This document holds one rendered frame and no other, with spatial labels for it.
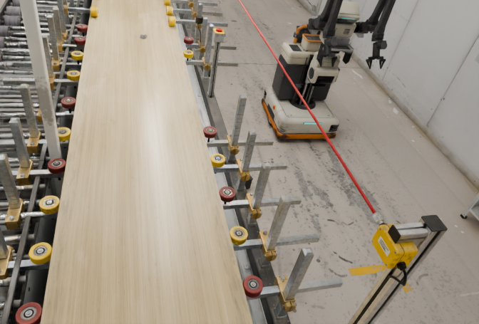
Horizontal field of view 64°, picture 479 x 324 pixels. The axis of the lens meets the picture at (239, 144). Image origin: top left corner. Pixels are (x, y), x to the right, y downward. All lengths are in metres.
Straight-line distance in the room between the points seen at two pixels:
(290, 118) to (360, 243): 1.31
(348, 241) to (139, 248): 1.89
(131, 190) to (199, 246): 0.44
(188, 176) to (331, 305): 1.36
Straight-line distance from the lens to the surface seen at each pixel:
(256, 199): 1.89
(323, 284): 1.77
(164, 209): 1.79
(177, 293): 1.55
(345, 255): 3.04
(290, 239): 1.88
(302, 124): 3.72
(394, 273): 1.00
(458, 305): 3.25
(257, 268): 1.90
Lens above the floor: 2.25
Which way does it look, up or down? 38 degrees down
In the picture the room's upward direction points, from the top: 12 degrees clockwise
